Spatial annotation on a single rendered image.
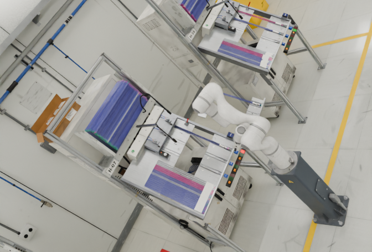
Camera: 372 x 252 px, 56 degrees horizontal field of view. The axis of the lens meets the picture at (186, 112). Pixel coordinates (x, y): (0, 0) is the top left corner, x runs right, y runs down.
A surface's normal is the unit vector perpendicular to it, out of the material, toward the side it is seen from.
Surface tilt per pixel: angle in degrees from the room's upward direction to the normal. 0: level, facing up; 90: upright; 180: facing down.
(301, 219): 0
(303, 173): 90
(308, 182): 90
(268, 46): 44
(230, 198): 90
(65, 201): 90
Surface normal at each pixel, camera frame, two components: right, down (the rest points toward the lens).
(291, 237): -0.65, -0.60
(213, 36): -0.03, -0.48
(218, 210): 0.63, -0.07
